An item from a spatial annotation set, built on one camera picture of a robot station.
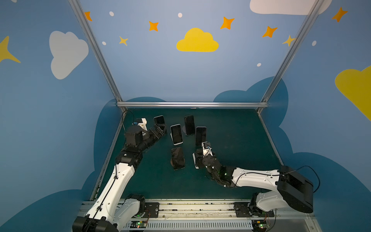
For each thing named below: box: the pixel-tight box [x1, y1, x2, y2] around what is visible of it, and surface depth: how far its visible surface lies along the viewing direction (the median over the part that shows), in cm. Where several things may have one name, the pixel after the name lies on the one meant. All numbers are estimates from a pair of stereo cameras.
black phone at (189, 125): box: [184, 115, 196, 136], surface depth 106 cm
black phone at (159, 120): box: [153, 115, 166, 125], surface depth 100 cm
